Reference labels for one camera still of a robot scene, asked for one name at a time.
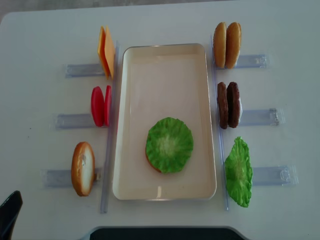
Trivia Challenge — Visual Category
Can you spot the left long clear rail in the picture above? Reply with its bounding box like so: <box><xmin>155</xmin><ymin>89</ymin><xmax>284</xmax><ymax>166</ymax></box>
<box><xmin>100</xmin><ymin>40</ymin><xmax>121</xmax><ymax>214</ymax></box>

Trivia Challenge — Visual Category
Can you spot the right long clear rail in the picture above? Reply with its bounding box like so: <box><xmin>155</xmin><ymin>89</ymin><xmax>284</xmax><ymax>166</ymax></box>
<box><xmin>210</xmin><ymin>34</ymin><xmax>230</xmax><ymax>212</ymax></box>

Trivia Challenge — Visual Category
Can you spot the outer brown meat patty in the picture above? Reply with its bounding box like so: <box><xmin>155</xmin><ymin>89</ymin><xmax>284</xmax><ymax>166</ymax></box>
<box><xmin>227</xmin><ymin>82</ymin><xmax>240</xmax><ymax>128</ymax></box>

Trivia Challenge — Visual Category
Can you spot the brown meat patty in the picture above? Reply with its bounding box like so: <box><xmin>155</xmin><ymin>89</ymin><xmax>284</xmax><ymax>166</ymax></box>
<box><xmin>217</xmin><ymin>82</ymin><xmax>229</xmax><ymax>129</ymax></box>
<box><xmin>227</xmin><ymin>82</ymin><xmax>240</xmax><ymax>128</ymax></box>

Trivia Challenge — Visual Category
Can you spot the green lettuce leaf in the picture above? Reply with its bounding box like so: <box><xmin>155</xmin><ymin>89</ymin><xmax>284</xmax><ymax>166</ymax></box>
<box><xmin>224</xmin><ymin>136</ymin><xmax>253</xmax><ymax>208</ymax></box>
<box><xmin>145</xmin><ymin>117</ymin><xmax>194</xmax><ymax>174</ymax></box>

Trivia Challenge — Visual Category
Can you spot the outer red tomato slice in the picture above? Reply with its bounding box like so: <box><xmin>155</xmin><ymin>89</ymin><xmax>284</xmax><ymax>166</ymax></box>
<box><xmin>91</xmin><ymin>86</ymin><xmax>104</xmax><ymax>127</ymax></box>

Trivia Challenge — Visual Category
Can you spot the upright bread slice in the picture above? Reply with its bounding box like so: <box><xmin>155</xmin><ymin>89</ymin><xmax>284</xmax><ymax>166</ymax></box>
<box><xmin>71</xmin><ymin>141</ymin><xmax>95</xmax><ymax>197</ymax></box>

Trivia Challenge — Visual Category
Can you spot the red tomato slice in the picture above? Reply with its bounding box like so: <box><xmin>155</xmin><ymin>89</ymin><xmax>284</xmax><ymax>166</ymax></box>
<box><xmin>104</xmin><ymin>85</ymin><xmax>112</xmax><ymax>127</ymax></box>
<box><xmin>91</xmin><ymin>86</ymin><xmax>104</xmax><ymax>127</ymax></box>

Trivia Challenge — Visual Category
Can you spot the orange cheese slice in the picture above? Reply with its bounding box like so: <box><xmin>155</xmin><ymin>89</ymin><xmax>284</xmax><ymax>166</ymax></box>
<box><xmin>97</xmin><ymin>26</ymin><xmax>110</xmax><ymax>79</ymax></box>
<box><xmin>104</xmin><ymin>25</ymin><xmax>116</xmax><ymax>79</ymax></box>

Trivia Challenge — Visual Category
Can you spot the long clear rail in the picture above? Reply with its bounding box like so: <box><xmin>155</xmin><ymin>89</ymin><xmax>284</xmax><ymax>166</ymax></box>
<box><xmin>210</xmin><ymin>34</ymin><xmax>230</xmax><ymax>212</ymax></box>
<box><xmin>100</xmin><ymin>40</ymin><xmax>121</xmax><ymax>214</ymax></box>

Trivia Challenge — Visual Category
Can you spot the clear bread holder rail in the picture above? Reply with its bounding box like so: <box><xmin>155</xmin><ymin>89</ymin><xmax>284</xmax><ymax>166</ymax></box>
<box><xmin>45</xmin><ymin>166</ymin><xmax>104</xmax><ymax>188</ymax></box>

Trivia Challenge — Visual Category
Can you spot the bread slice on tray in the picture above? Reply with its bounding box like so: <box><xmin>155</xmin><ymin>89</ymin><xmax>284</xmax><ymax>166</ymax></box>
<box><xmin>145</xmin><ymin>149</ymin><xmax>162</xmax><ymax>173</ymax></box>

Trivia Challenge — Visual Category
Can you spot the outer bun slice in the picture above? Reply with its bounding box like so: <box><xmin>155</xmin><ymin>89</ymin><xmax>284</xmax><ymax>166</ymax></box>
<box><xmin>225</xmin><ymin>22</ymin><xmax>242</xmax><ymax>69</ymax></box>

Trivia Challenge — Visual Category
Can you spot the inner red tomato slice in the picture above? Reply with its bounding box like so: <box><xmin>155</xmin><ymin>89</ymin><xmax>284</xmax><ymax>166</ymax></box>
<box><xmin>104</xmin><ymin>85</ymin><xmax>112</xmax><ymax>127</ymax></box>

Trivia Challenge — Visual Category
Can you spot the inner bun slice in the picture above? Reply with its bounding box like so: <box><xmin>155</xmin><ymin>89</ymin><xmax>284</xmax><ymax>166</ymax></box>
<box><xmin>213</xmin><ymin>22</ymin><xmax>227</xmax><ymax>68</ymax></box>

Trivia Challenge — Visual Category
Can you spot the outer orange cheese slice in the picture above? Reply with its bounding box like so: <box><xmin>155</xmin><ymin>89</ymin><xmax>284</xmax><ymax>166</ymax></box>
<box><xmin>97</xmin><ymin>26</ymin><xmax>110</xmax><ymax>79</ymax></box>

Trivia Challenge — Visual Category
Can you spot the clear bun holder rail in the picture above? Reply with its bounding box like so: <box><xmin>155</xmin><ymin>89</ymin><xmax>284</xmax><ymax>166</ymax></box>
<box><xmin>216</xmin><ymin>54</ymin><xmax>268</xmax><ymax>70</ymax></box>

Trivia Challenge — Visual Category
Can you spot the clear lettuce holder rail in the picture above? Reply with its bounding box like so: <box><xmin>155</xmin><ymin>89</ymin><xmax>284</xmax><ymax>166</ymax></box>
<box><xmin>252</xmin><ymin>165</ymin><xmax>299</xmax><ymax>186</ymax></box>

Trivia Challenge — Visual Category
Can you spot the inner orange cheese slice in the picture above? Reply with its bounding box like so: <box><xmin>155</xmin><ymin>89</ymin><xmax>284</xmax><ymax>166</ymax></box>
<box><xmin>104</xmin><ymin>25</ymin><xmax>116</xmax><ymax>79</ymax></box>

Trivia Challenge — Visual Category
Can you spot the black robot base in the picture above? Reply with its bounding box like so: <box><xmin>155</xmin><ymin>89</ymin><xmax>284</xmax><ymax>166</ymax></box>
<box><xmin>90</xmin><ymin>227</ymin><xmax>243</xmax><ymax>240</ymax></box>

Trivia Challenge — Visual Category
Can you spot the clear patty holder rail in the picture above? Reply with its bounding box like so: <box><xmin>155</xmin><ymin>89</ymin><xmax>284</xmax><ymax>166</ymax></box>
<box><xmin>239</xmin><ymin>108</ymin><xmax>281</xmax><ymax>126</ymax></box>

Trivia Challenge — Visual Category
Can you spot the cream rectangular tray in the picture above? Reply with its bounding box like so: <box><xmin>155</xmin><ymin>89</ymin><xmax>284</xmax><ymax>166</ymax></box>
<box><xmin>112</xmin><ymin>43</ymin><xmax>217</xmax><ymax>201</ymax></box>

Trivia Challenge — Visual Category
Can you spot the bun slice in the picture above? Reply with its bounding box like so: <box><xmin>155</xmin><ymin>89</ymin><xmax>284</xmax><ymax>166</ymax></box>
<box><xmin>225</xmin><ymin>22</ymin><xmax>242</xmax><ymax>69</ymax></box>
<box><xmin>213</xmin><ymin>22</ymin><xmax>227</xmax><ymax>68</ymax></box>

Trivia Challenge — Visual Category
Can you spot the inner brown meat patty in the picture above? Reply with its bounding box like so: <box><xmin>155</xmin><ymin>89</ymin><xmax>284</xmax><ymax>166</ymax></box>
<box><xmin>217</xmin><ymin>82</ymin><xmax>229</xmax><ymax>129</ymax></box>

